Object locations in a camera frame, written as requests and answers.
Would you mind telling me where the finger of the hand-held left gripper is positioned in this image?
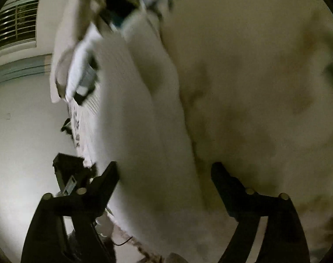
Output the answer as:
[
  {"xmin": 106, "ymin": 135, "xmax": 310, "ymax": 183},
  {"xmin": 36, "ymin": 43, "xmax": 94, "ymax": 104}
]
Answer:
[{"xmin": 105, "ymin": 0, "xmax": 141, "ymax": 29}]

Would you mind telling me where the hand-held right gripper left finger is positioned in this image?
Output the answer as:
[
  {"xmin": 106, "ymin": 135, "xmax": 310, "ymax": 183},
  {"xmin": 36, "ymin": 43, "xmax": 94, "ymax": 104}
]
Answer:
[{"xmin": 21, "ymin": 161, "xmax": 120, "ymax": 263}]

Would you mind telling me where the white knit sweater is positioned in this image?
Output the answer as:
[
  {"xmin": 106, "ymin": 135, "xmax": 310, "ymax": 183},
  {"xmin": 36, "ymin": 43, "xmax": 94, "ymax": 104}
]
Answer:
[{"xmin": 66, "ymin": 11, "xmax": 219, "ymax": 263}]

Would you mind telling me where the green rack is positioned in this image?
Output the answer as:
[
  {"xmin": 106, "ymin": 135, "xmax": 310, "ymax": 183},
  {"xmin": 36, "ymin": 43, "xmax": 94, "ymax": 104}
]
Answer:
[{"xmin": 53, "ymin": 153, "xmax": 97, "ymax": 198}]

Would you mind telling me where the black clothing pile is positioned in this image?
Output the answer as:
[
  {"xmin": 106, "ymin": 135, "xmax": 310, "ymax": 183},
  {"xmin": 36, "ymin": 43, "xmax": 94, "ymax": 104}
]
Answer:
[{"xmin": 60, "ymin": 118, "xmax": 74, "ymax": 140}]

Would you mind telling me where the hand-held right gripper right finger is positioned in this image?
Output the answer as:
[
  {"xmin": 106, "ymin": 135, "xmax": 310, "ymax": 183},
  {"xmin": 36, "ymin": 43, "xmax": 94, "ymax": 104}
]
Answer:
[{"xmin": 211, "ymin": 162, "xmax": 311, "ymax": 263}]

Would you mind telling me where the barred window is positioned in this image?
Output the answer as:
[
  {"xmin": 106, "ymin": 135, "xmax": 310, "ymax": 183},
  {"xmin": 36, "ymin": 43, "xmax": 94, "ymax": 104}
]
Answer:
[{"xmin": 0, "ymin": 0, "xmax": 39, "ymax": 52}]

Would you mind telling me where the grey folded garment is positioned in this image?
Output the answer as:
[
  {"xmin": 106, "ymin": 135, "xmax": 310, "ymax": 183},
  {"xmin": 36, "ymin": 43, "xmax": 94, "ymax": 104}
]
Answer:
[{"xmin": 50, "ymin": 27, "xmax": 76, "ymax": 104}]

